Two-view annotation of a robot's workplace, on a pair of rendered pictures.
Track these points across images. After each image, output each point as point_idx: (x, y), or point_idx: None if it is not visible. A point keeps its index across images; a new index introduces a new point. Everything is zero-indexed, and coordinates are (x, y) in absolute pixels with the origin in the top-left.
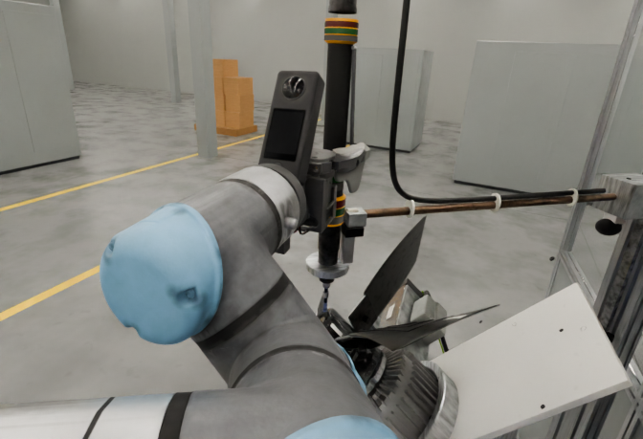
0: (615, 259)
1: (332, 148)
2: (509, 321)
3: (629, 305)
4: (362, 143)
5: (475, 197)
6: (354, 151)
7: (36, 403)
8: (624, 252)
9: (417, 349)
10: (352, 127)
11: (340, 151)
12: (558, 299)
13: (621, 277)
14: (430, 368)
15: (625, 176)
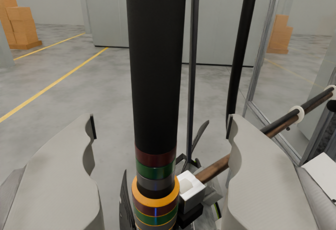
0: (322, 121)
1: (159, 125)
2: None
3: (332, 149)
4: (245, 123)
5: (286, 116)
6: (302, 199)
7: None
8: (328, 115)
9: (207, 215)
10: (194, 75)
11: (271, 226)
12: (314, 168)
13: (329, 133)
14: None
15: None
